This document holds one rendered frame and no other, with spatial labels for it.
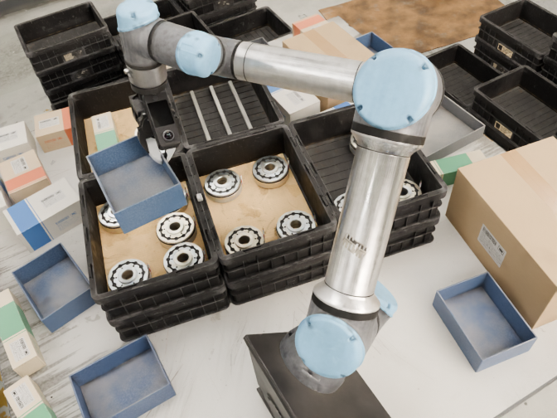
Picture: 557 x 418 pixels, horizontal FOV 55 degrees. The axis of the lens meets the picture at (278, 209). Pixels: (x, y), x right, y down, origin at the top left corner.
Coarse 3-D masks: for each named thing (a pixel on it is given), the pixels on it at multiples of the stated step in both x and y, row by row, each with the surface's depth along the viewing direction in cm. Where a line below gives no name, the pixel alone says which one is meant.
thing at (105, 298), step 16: (192, 176) 143; (80, 192) 141; (192, 192) 139; (80, 208) 138; (208, 240) 130; (176, 272) 124; (192, 272) 124; (96, 288) 122; (128, 288) 121; (144, 288) 122
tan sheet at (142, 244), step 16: (96, 208) 151; (192, 208) 148; (112, 240) 143; (128, 240) 143; (144, 240) 143; (112, 256) 140; (128, 256) 139; (144, 256) 139; (160, 256) 139; (160, 272) 136
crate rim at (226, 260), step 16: (272, 128) 152; (208, 144) 150; (224, 144) 150; (192, 160) 146; (304, 160) 143; (320, 192) 136; (208, 208) 135; (208, 224) 132; (336, 224) 129; (288, 240) 127; (304, 240) 129; (224, 256) 125; (240, 256) 125; (256, 256) 127
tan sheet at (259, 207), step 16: (288, 176) 154; (240, 192) 151; (256, 192) 150; (272, 192) 150; (288, 192) 150; (224, 208) 148; (240, 208) 147; (256, 208) 147; (272, 208) 146; (288, 208) 146; (304, 208) 146; (224, 224) 144; (240, 224) 144; (256, 224) 143; (272, 224) 143; (224, 240) 141; (272, 240) 140
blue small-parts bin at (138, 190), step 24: (120, 144) 122; (96, 168) 123; (120, 168) 126; (144, 168) 125; (168, 168) 116; (120, 192) 121; (144, 192) 120; (168, 192) 112; (120, 216) 110; (144, 216) 113
